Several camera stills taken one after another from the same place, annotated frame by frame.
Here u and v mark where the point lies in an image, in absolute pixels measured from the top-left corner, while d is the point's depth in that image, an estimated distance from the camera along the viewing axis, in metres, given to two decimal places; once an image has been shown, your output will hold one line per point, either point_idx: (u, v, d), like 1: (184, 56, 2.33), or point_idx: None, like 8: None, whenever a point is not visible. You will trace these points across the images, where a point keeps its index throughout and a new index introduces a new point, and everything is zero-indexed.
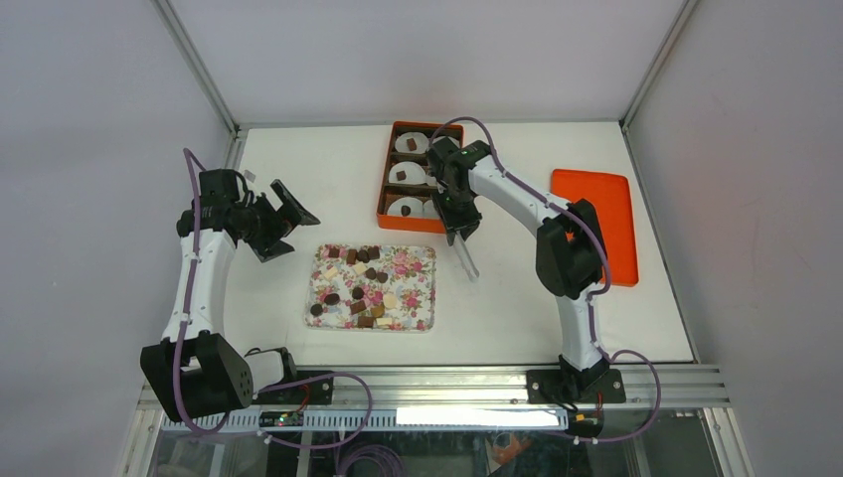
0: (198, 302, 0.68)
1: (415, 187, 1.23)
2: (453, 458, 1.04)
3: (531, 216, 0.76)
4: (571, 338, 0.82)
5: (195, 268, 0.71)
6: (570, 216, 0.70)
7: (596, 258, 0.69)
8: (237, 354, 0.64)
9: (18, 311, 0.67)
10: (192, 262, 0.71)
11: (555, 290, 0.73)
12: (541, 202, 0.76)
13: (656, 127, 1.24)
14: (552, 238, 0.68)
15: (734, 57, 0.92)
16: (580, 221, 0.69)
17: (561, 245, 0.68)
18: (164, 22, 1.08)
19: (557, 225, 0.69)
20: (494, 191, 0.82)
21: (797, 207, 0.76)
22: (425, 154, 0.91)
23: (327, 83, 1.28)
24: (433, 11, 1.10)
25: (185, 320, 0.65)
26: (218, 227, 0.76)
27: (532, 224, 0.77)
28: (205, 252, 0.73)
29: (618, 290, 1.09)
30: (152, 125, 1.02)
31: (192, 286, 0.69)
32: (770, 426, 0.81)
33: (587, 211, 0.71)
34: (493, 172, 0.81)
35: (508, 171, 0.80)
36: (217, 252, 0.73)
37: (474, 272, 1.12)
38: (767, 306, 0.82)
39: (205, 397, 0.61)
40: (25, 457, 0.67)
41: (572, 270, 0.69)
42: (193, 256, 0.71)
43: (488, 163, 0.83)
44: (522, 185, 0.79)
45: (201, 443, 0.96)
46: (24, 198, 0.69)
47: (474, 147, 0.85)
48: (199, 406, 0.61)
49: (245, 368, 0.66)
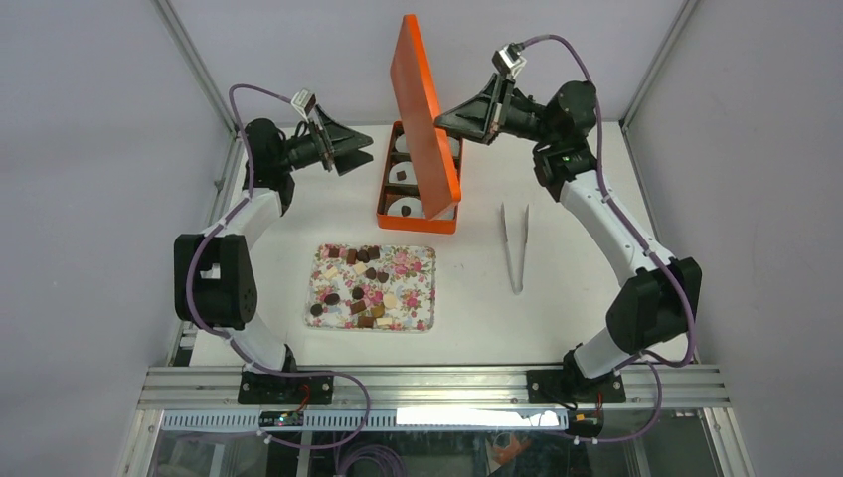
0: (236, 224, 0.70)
1: (415, 187, 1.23)
2: (453, 458, 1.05)
3: (622, 258, 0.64)
4: (590, 355, 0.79)
5: (243, 205, 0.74)
6: (668, 275, 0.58)
7: (682, 324, 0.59)
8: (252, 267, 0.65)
9: (19, 312, 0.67)
10: (243, 200, 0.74)
11: (619, 343, 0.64)
12: (640, 247, 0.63)
13: (655, 128, 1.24)
14: (641, 295, 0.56)
15: (734, 56, 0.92)
16: (675, 282, 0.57)
17: (650, 304, 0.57)
18: (165, 24, 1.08)
19: (649, 280, 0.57)
20: (588, 214, 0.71)
21: (800, 205, 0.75)
22: (565, 83, 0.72)
23: (327, 83, 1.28)
24: (433, 11, 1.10)
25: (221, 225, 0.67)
26: (274, 188, 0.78)
27: (619, 267, 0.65)
28: (256, 198, 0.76)
29: (601, 286, 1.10)
30: (151, 124, 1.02)
31: (236, 213, 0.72)
32: (771, 425, 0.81)
33: (691, 272, 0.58)
34: (595, 195, 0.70)
35: (611, 198, 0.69)
36: (265, 201, 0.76)
37: (519, 286, 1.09)
38: (768, 305, 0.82)
39: (212, 296, 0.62)
40: (23, 460, 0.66)
41: (649, 333, 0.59)
42: (245, 195, 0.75)
43: (590, 180, 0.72)
44: (622, 220, 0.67)
45: (201, 443, 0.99)
46: (24, 196, 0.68)
47: (580, 156, 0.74)
48: (203, 306, 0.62)
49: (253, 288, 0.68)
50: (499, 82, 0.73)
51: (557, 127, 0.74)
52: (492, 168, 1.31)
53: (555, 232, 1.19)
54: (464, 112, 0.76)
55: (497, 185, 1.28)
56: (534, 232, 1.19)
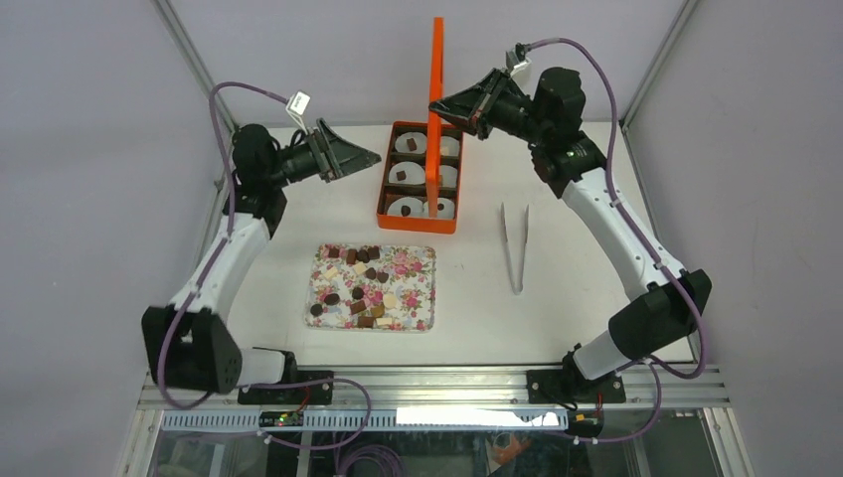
0: (212, 279, 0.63)
1: (415, 187, 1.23)
2: (453, 458, 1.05)
3: (632, 270, 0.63)
4: (590, 355, 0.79)
5: (222, 247, 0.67)
6: (679, 289, 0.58)
7: (688, 333, 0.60)
8: (231, 337, 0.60)
9: (20, 311, 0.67)
10: (221, 240, 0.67)
11: (621, 347, 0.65)
12: (650, 258, 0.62)
13: (655, 128, 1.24)
14: (653, 312, 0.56)
15: (734, 55, 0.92)
16: (688, 299, 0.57)
17: (661, 318, 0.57)
18: (165, 24, 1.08)
19: (661, 295, 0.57)
20: (593, 219, 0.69)
21: (800, 205, 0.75)
22: (546, 72, 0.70)
23: (327, 83, 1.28)
24: (433, 10, 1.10)
25: (193, 291, 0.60)
26: (259, 208, 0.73)
27: (628, 278, 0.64)
28: (237, 236, 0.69)
29: (601, 286, 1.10)
30: (151, 124, 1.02)
31: (213, 261, 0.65)
32: (771, 425, 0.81)
33: (700, 284, 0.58)
34: (602, 200, 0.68)
35: (619, 202, 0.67)
36: (248, 238, 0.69)
37: (519, 286, 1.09)
38: (767, 305, 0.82)
39: (187, 372, 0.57)
40: (24, 458, 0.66)
41: (657, 344, 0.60)
42: (224, 236, 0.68)
43: (596, 182, 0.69)
44: (630, 226, 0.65)
45: (201, 443, 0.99)
46: (25, 196, 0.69)
47: (585, 152, 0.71)
48: (180, 381, 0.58)
49: (236, 354, 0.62)
50: (491, 76, 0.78)
51: (546, 116, 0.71)
52: (492, 168, 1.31)
53: (555, 233, 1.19)
54: (456, 100, 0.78)
55: (497, 185, 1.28)
56: (534, 232, 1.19)
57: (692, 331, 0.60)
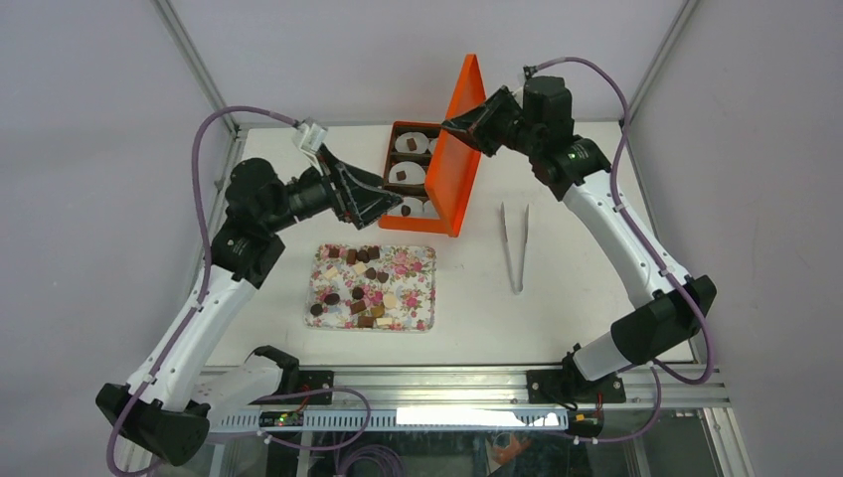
0: (171, 362, 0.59)
1: (415, 187, 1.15)
2: (453, 458, 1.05)
3: (637, 276, 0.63)
4: (590, 356, 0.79)
5: (190, 318, 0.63)
6: (683, 295, 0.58)
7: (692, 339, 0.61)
8: (186, 422, 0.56)
9: (20, 310, 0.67)
10: (190, 310, 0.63)
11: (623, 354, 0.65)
12: (656, 265, 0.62)
13: (656, 128, 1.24)
14: (658, 317, 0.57)
15: (734, 55, 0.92)
16: (694, 306, 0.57)
17: (666, 324, 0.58)
18: (165, 24, 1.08)
19: (665, 302, 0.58)
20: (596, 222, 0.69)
21: (800, 205, 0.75)
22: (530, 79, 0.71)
23: (327, 82, 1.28)
24: (433, 9, 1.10)
25: (147, 380, 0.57)
26: (248, 249, 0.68)
27: (633, 284, 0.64)
28: (209, 302, 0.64)
29: (601, 287, 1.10)
30: (151, 124, 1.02)
31: (178, 336, 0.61)
32: (770, 425, 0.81)
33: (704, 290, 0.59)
34: (607, 204, 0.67)
35: (624, 207, 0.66)
36: (221, 304, 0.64)
37: (519, 286, 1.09)
38: (767, 305, 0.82)
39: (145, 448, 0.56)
40: (25, 457, 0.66)
41: (662, 349, 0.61)
42: (194, 304, 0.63)
43: (600, 186, 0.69)
44: (634, 233, 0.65)
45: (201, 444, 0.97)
46: (24, 196, 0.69)
47: (585, 152, 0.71)
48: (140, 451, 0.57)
49: (197, 428, 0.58)
50: (495, 93, 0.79)
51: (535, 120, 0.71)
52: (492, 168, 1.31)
53: (555, 233, 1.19)
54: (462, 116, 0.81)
55: (497, 185, 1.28)
56: (534, 232, 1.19)
57: (694, 334, 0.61)
